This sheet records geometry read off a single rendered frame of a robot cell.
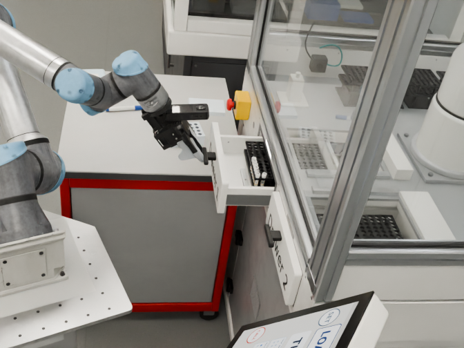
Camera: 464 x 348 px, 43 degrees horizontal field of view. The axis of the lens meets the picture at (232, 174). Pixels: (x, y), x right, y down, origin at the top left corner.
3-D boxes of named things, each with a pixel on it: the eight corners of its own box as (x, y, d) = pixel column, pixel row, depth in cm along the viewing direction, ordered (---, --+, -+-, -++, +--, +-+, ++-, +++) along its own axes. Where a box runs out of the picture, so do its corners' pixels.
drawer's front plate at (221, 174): (217, 214, 159) (222, 182, 152) (208, 150, 181) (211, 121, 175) (224, 214, 159) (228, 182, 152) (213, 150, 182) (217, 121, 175)
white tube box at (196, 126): (166, 148, 190) (168, 138, 187) (161, 132, 196) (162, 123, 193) (204, 145, 193) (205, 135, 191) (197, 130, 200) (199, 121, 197)
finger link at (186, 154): (188, 168, 164) (170, 143, 160) (206, 159, 163) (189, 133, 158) (188, 174, 161) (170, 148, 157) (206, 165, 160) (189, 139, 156)
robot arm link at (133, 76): (108, 59, 147) (137, 42, 145) (132, 92, 153) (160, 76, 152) (107, 74, 140) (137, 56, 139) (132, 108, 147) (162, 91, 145)
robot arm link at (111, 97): (63, 86, 142) (102, 65, 140) (84, 92, 153) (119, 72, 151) (77, 115, 141) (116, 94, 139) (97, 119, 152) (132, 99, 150)
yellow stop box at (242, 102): (233, 119, 193) (236, 101, 189) (230, 108, 199) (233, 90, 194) (248, 120, 194) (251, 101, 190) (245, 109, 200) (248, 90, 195)
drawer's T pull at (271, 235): (268, 248, 139) (269, 244, 139) (263, 226, 145) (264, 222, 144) (283, 248, 140) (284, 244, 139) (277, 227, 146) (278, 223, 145)
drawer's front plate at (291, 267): (285, 306, 137) (295, 274, 130) (265, 221, 159) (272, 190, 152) (293, 306, 137) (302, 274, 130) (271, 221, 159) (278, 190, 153)
